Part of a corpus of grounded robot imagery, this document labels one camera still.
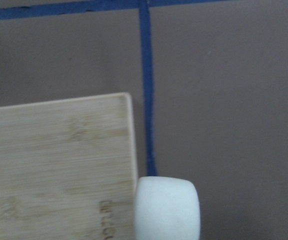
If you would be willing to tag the bamboo cutting board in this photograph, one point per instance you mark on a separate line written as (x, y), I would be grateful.
(68, 169)

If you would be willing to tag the white steamed bun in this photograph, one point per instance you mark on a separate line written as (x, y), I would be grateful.
(166, 208)

